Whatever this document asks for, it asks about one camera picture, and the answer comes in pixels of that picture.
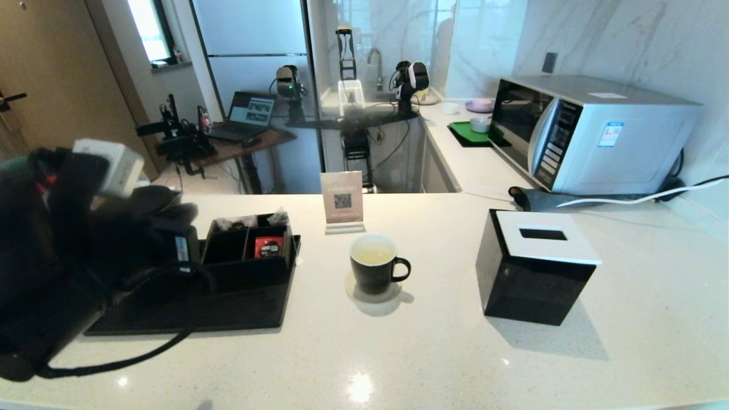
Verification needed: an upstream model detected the black tissue box white lid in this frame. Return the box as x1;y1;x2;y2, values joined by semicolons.
475;209;602;327

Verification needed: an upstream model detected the black upright stand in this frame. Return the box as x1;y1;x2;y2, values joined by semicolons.
335;26;358;81

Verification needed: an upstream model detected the black mug white inside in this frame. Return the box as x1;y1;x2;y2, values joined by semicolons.
349;233;412;296

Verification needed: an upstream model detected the round white coaster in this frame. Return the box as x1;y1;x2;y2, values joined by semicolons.
345;271;403;304

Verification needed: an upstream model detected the red Nescafe sachet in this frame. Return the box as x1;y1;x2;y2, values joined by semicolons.
255;236;284;260

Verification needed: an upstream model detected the frosted glass sliding door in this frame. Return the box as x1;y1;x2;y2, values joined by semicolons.
191;0;322;194

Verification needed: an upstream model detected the black power cable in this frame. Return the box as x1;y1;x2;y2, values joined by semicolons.
655;148;729;200

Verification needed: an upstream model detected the green tray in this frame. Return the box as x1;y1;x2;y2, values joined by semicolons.
447;121;510;149

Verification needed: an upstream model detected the metal sink faucet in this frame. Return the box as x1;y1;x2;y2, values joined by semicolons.
367;48;386;92

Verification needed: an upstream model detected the black electric kettle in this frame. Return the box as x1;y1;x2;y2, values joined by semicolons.
94;185;200;291

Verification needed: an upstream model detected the black rectangular serving tray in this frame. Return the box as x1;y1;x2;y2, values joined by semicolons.
85;236;302;335

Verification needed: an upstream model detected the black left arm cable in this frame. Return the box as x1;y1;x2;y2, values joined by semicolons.
37;261;217;379

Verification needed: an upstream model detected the QR code sign stand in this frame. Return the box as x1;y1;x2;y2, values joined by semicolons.
320;171;366;235

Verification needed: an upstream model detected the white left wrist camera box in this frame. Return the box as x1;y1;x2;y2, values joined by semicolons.
73;138;145;197

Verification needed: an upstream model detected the black framed window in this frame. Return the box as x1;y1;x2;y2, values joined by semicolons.
126;0;177;68

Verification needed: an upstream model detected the dark slate cloth bundle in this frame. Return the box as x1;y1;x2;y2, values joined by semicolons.
508;186;687;212

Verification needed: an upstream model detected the black and white device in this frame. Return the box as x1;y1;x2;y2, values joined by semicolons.
389;61;431;117

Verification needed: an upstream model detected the white power cable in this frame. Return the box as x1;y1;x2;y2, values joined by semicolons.
555;178;729;208

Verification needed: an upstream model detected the black metal rack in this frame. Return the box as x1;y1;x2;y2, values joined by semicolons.
342;128;374;191

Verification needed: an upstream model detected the open black laptop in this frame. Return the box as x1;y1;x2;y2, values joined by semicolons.
206;91;278;143

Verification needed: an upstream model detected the grey device green light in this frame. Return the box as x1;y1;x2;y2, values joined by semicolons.
269;65;308;123

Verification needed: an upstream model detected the silver microwave oven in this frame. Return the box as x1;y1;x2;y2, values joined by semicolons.
489;76;703;196

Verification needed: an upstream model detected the black compartment organizer box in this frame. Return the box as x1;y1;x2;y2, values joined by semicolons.
200;212;297;288

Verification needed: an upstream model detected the brown wooden door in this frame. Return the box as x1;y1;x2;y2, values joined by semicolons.
0;0;157;183

